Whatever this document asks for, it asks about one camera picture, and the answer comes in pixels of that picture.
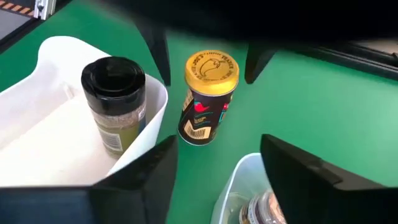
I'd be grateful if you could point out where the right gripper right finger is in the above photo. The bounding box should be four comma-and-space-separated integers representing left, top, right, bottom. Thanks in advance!
259, 133, 398, 224

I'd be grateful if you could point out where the small cork-top glass jar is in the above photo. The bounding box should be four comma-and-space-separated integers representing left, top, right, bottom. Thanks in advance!
238, 189, 287, 224

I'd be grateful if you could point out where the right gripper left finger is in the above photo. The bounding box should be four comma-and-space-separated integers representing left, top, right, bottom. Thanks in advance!
89, 135, 180, 224

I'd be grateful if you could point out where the green table mat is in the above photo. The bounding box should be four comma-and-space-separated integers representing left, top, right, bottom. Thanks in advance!
0, 0, 398, 224

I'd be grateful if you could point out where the translucent plastic bin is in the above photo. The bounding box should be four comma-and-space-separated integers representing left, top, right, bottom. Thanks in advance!
210, 152, 289, 224

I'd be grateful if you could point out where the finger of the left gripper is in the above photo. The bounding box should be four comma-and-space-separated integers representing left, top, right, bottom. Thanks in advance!
136, 18, 172, 87
244, 40, 281, 85

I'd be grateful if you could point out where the yellow-lid can red chili print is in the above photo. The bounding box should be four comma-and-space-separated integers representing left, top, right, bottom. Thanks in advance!
177, 49, 240, 147

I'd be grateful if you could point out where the white plastic bin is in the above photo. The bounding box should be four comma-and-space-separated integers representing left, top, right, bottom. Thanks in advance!
0, 35, 169, 188

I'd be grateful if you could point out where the silver aluminium extrusion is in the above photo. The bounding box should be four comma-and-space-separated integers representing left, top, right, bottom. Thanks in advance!
33, 0, 57, 21

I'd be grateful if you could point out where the black-lid green-label herb jar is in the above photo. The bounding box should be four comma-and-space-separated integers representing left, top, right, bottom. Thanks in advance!
80, 56, 147, 159

